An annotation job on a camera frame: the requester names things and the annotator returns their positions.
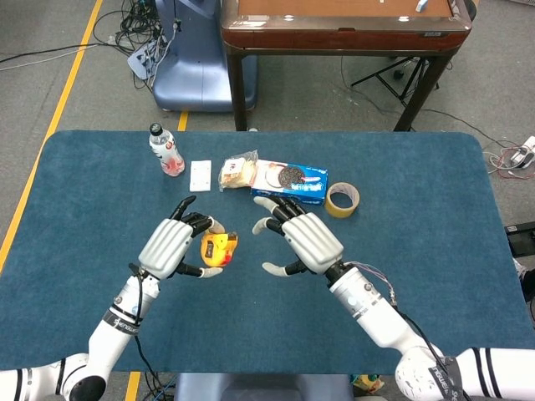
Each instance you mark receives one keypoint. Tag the grey robot torso base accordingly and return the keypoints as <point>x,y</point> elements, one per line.
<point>251,388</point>

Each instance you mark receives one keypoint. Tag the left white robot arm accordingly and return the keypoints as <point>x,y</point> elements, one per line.
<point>113,338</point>

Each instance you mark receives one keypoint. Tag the white floor power strip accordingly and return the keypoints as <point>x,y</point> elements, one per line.
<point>138,62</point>

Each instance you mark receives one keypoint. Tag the yellow green toy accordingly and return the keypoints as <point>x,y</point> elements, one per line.
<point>368,384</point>

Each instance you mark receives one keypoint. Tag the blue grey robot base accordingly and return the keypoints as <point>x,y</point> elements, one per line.
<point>196,75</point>

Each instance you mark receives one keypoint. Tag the black tripod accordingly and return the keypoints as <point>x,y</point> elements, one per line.
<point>378,75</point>

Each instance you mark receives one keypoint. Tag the blue white mahjong tile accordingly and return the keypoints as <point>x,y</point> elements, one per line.
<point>422,4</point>

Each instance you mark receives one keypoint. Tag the clear plastic drink bottle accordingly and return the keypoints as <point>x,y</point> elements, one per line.
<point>167,154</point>

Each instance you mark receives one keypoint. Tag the bagged sandwich bread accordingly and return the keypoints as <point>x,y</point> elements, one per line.
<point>236,171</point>

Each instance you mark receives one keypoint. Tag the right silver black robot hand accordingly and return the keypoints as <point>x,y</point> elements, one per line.
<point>313,242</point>

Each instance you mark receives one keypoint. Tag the blue cookie box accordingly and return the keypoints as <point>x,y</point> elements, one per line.
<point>309,188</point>

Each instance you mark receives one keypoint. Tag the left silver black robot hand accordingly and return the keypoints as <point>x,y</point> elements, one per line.
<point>165,246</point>

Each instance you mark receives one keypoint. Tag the yellow tape measure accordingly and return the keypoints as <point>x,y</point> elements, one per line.
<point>213,250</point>

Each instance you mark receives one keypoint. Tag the black box on floor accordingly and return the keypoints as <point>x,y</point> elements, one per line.
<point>522,240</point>

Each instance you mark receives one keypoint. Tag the yellow packing tape roll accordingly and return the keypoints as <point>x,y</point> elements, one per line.
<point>334,211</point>

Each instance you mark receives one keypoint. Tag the blue felt table cover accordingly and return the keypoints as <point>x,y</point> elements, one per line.
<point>83,209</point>

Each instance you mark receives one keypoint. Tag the brown mahjong table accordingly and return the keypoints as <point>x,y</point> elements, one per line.
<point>334,37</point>

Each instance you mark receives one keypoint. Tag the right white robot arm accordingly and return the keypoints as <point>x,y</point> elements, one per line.
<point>376,309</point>

